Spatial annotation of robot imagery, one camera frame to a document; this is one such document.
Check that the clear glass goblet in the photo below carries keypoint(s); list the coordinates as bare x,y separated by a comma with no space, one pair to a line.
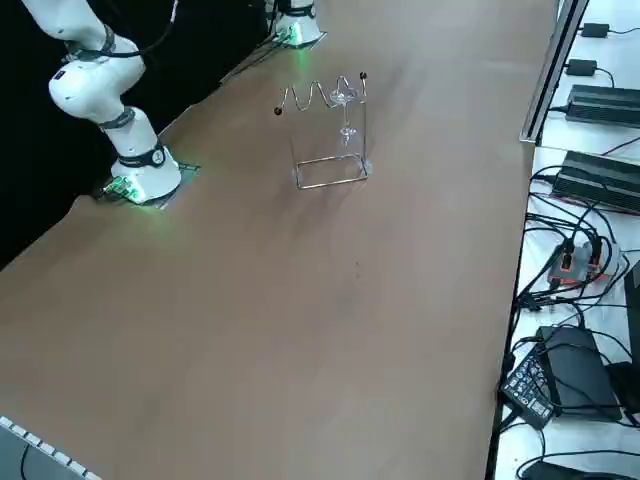
344,96

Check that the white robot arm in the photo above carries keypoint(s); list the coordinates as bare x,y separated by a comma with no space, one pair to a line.
90,90
297,25

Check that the black labelled power adapter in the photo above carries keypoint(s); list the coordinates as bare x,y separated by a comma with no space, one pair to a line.
530,385

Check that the orange grey usb hub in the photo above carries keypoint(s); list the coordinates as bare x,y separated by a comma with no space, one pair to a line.
580,262

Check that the large power supply brick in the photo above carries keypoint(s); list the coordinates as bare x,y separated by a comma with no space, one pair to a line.
605,105
600,180

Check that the flat black box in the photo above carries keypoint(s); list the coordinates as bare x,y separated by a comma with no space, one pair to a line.
580,370

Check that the small black power adapter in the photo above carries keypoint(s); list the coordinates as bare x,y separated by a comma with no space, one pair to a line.
595,30
582,67

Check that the tall black device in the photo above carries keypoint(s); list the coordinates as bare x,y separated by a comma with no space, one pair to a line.
634,310

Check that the grey ridged panel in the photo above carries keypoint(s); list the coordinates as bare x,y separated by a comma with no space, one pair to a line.
30,450

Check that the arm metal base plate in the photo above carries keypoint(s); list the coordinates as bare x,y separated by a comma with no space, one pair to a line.
187,170
320,37

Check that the aluminium camera post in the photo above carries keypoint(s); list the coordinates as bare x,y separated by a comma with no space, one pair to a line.
554,70

